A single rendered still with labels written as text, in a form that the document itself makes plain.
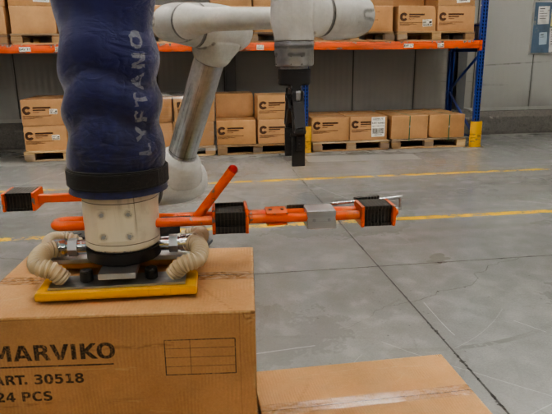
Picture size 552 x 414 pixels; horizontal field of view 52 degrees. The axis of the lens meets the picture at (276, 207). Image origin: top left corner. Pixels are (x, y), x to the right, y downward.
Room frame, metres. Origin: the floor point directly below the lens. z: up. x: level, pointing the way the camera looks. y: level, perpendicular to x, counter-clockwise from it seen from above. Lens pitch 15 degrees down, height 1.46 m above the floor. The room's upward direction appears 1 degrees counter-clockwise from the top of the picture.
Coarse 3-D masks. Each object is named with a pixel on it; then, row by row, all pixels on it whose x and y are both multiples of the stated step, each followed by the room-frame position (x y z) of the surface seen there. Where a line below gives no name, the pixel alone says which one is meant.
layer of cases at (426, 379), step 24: (384, 360) 1.56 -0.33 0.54; (408, 360) 1.56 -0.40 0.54; (432, 360) 1.56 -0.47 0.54; (264, 384) 1.43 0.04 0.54; (288, 384) 1.43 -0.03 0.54; (312, 384) 1.43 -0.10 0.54; (336, 384) 1.43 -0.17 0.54; (360, 384) 1.43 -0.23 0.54; (384, 384) 1.43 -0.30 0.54; (408, 384) 1.43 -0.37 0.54; (432, 384) 1.42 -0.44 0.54; (456, 384) 1.42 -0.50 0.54; (264, 408) 1.32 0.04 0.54; (288, 408) 1.32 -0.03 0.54; (312, 408) 1.32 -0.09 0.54; (336, 408) 1.32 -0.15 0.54; (360, 408) 1.32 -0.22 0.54; (384, 408) 1.31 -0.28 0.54; (408, 408) 1.31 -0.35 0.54; (432, 408) 1.31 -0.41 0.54; (456, 408) 1.31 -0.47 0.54; (480, 408) 1.31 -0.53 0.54
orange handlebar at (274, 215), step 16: (272, 208) 1.32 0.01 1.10; (336, 208) 1.34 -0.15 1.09; (352, 208) 1.34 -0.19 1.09; (64, 224) 1.23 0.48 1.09; (80, 224) 1.23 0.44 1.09; (160, 224) 1.25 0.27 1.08; (176, 224) 1.25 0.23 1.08; (192, 224) 1.26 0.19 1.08; (208, 224) 1.26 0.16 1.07; (272, 224) 1.28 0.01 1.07
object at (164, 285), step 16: (80, 272) 1.16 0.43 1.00; (160, 272) 1.21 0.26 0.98; (192, 272) 1.23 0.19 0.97; (48, 288) 1.13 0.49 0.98; (64, 288) 1.13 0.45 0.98; (80, 288) 1.13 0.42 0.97; (96, 288) 1.13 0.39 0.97; (112, 288) 1.13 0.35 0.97; (128, 288) 1.13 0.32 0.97; (144, 288) 1.13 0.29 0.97; (160, 288) 1.14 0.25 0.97; (176, 288) 1.14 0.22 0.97; (192, 288) 1.14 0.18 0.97
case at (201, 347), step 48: (0, 288) 1.21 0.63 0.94; (240, 288) 1.19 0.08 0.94; (0, 336) 1.06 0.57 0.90; (48, 336) 1.06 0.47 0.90; (96, 336) 1.06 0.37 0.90; (144, 336) 1.07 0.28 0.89; (192, 336) 1.07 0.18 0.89; (240, 336) 1.08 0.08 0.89; (0, 384) 1.05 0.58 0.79; (48, 384) 1.06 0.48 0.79; (96, 384) 1.06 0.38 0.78; (144, 384) 1.07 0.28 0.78; (192, 384) 1.07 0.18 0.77; (240, 384) 1.08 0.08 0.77
